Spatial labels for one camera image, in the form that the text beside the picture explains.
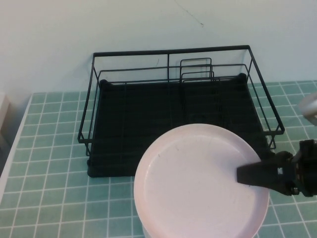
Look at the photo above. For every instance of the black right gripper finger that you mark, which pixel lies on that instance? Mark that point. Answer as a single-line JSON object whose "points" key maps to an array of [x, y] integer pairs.
{"points": [[257, 173]]}

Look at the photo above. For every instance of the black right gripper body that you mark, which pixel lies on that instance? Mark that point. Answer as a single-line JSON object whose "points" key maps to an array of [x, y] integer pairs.
{"points": [[302, 171]]}

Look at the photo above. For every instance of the pink round plate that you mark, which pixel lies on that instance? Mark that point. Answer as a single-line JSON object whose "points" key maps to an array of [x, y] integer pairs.
{"points": [[188, 178]]}

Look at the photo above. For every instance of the white round plate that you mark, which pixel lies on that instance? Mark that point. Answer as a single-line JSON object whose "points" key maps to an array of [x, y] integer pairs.
{"points": [[148, 234]]}

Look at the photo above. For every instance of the black plastic drain tray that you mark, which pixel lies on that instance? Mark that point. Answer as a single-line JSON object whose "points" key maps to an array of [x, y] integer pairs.
{"points": [[138, 119]]}

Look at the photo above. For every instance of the green tiled table mat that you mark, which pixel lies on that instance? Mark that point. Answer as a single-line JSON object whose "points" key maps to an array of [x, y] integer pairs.
{"points": [[49, 198]]}

